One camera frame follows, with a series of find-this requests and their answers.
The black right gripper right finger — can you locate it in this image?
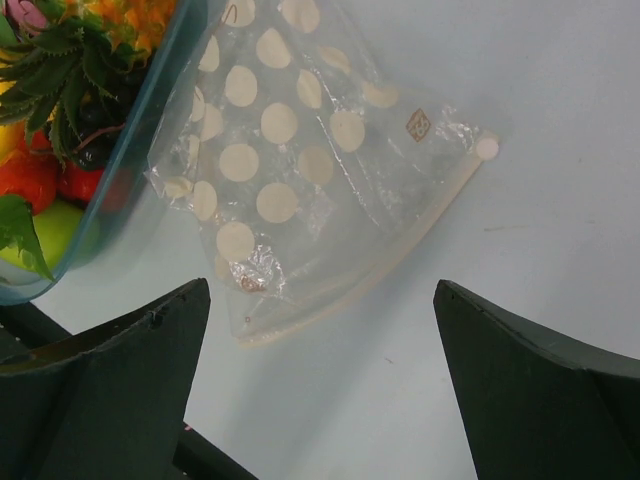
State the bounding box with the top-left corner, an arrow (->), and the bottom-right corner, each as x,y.
433,280 -> 639,479

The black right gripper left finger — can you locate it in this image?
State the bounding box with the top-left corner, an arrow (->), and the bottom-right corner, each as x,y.
1,279 -> 211,479

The clear polka dot zip bag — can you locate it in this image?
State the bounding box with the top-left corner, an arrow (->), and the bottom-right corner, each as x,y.
148,1 -> 500,344

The small toy pineapple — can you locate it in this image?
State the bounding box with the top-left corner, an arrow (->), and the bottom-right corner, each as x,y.
1,0 -> 177,165

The green toy apple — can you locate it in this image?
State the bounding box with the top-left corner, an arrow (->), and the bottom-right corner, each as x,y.
1,200 -> 101,273

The teal plastic fruit tub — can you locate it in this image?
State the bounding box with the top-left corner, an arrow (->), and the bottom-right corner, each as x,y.
1,1 -> 226,306

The dark toy grape bunch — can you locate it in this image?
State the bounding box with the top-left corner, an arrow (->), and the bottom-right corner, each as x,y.
72,82 -> 135,171

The yellow toy banana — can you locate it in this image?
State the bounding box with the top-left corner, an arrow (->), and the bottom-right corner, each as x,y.
0,56 -> 24,162

